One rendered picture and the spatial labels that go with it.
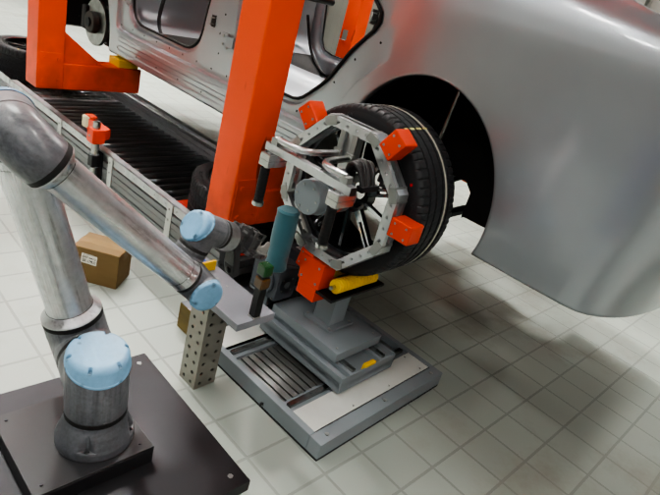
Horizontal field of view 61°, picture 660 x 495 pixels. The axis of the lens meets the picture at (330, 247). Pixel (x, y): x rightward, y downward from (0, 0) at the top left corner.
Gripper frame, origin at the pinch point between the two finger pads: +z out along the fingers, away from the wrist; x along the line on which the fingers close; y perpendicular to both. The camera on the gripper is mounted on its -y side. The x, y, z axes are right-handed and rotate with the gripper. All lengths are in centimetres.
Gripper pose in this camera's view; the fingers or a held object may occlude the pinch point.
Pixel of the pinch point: (262, 255)
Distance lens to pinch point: 185.0
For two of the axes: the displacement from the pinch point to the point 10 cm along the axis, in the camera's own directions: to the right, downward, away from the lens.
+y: 4.9, -8.7, -0.5
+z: 4.4, 2.0, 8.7
